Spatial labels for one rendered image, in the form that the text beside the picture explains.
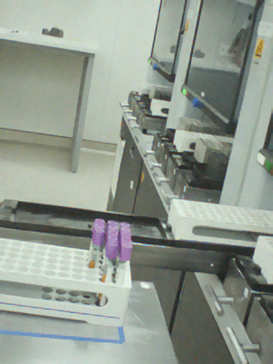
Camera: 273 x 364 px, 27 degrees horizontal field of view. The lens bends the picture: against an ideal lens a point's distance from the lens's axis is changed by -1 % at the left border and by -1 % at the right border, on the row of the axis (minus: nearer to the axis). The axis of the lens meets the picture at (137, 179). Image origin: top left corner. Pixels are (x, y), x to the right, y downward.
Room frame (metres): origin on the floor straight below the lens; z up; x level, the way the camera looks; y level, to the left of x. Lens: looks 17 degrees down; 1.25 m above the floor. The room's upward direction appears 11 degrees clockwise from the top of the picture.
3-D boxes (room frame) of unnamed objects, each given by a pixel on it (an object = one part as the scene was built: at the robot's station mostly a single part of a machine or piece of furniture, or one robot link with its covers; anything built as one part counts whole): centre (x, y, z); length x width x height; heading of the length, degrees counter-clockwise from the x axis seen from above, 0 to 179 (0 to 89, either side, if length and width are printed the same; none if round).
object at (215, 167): (1.52, -0.21, 0.85); 0.12 x 0.02 x 0.06; 10
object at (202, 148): (1.67, -0.18, 0.85); 0.12 x 0.02 x 0.06; 11
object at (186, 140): (1.84, -0.25, 0.83); 0.30 x 0.10 x 0.06; 100
